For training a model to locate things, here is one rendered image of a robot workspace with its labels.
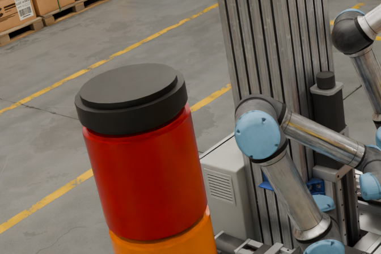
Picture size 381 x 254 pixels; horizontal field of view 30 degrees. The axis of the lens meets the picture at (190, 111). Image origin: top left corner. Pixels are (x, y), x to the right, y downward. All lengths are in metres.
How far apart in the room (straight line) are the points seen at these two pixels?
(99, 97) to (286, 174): 1.66
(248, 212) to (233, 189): 0.12
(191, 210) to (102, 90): 0.07
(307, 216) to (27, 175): 3.84
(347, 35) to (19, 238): 3.04
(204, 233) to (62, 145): 5.63
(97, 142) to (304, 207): 1.71
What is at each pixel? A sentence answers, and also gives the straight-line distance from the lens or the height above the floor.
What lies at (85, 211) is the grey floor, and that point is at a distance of 4.93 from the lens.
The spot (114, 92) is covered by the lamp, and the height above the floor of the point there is 2.34.
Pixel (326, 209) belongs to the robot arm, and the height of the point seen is 1.26.
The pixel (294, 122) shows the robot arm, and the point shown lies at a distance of 2.03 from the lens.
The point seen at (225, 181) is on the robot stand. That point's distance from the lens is 2.54.
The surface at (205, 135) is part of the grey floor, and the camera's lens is 5.58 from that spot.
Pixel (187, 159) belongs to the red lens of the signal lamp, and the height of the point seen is 2.30.
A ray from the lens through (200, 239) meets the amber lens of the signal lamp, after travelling 0.34.
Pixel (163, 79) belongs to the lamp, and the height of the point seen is 2.34.
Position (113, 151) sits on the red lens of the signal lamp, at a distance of 0.31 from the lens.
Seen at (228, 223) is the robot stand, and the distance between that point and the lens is 2.66.
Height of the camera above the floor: 2.45
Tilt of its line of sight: 24 degrees down
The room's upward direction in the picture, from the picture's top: 11 degrees counter-clockwise
